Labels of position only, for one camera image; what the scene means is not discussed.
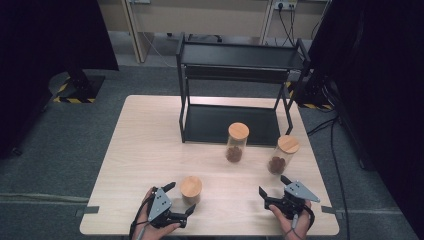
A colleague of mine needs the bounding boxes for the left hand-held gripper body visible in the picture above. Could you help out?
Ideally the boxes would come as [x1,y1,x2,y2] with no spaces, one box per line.
[146,187,188,230]

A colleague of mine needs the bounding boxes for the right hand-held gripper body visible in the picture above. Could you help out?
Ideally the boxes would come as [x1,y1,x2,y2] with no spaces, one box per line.
[264,180,321,221]

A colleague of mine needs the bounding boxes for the short glass jar wooden lid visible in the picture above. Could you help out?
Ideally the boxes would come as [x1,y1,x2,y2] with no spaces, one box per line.
[179,175,203,206]

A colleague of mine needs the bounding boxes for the tall glass jar wooden lid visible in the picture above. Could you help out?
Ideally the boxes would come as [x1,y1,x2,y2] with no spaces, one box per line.
[225,122,250,164]
[267,134,301,176]

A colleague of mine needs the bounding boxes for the black metal shelf rack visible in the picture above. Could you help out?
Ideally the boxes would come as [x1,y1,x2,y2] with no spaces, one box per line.
[175,32,313,148]

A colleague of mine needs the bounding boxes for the person's left hand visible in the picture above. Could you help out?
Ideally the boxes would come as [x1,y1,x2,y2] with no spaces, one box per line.
[131,187,181,240]

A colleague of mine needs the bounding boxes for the person's right hand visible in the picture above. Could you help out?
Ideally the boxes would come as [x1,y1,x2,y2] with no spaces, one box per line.
[269,200,313,240]

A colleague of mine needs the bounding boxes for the grey tape piece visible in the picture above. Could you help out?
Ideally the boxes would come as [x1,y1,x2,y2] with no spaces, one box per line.
[75,205,100,218]
[320,205,345,220]

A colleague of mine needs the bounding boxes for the black striped stand base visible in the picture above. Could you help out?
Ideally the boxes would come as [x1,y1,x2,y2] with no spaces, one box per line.
[48,68,106,104]
[285,71,335,111]

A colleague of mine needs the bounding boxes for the black curtain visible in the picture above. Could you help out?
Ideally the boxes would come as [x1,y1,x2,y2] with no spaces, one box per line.
[0,0,120,160]
[307,0,424,232]

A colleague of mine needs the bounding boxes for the beige furniture leg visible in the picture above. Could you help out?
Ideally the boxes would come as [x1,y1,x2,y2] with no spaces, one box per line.
[259,0,282,46]
[119,0,156,64]

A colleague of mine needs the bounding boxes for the right hand-held gripper cable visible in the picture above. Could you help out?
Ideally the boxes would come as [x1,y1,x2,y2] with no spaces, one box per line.
[289,203,316,240]

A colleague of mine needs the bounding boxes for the hand-held gripper cable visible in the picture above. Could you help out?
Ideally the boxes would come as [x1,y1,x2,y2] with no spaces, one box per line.
[289,203,316,240]
[129,188,158,240]

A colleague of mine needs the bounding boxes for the left hand-held gripper cable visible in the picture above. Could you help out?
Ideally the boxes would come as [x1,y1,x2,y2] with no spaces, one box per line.
[129,188,158,240]

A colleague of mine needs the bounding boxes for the black floor cable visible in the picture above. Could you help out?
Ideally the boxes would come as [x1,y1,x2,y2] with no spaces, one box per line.
[306,115,352,240]

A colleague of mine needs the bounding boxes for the grey floor cable cover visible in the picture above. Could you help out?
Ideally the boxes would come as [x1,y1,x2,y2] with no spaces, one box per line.
[0,192,91,204]

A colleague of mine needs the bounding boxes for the white floor cable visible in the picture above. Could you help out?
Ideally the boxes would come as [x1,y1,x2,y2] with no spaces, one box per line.
[141,31,178,69]

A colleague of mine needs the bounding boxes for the black socket cables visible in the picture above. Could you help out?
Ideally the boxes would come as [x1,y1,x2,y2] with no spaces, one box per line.
[277,4,298,48]

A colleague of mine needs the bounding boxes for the white wall socket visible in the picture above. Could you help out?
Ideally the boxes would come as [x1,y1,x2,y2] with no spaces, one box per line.
[273,0,298,11]

